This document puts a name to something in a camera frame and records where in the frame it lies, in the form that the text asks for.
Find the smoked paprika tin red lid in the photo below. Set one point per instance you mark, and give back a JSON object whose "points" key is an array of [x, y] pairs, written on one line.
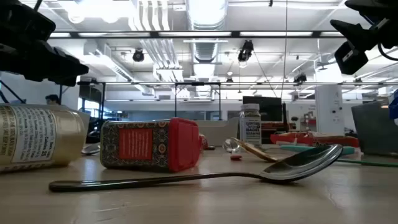
{"points": [[136, 144]]}

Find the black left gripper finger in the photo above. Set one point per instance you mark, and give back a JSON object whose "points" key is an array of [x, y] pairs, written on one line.
{"points": [[62, 67]]}

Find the black metal frame stand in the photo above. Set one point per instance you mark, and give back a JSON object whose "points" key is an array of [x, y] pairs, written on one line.
{"points": [[197, 83]]}

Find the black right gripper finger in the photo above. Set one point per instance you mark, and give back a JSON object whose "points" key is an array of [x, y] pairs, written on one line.
{"points": [[354, 34]]}

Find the plain steel utensil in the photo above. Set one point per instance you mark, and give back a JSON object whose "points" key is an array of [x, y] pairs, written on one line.
{"points": [[90, 149]]}

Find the dark steel spoon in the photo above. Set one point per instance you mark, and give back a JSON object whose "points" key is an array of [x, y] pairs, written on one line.
{"points": [[298, 165]]}

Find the black monitor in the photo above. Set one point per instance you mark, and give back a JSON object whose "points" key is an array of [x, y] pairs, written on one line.
{"points": [[264, 109]]}

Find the person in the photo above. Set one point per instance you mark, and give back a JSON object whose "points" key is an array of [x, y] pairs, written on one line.
{"points": [[53, 99]]}

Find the black ceiling spotlight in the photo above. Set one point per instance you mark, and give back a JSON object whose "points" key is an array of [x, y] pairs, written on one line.
{"points": [[138, 56], [245, 51], [300, 78]]}

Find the bagel sesame seasoning jar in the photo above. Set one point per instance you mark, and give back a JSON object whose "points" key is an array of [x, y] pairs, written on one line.
{"points": [[250, 130]]}

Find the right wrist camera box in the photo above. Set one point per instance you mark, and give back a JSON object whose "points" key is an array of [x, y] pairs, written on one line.
{"points": [[351, 59]]}

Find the red ramen noodle packet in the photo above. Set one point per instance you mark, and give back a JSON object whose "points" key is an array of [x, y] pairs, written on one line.
{"points": [[295, 138]]}

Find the silver ventilation duct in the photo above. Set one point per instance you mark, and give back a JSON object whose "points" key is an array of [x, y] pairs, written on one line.
{"points": [[206, 12]]}

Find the white column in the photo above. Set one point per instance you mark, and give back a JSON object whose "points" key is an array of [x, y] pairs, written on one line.
{"points": [[329, 105]]}

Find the dark translucent plastic bin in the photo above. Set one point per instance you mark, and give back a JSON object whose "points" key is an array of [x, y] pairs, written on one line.
{"points": [[373, 130]]}

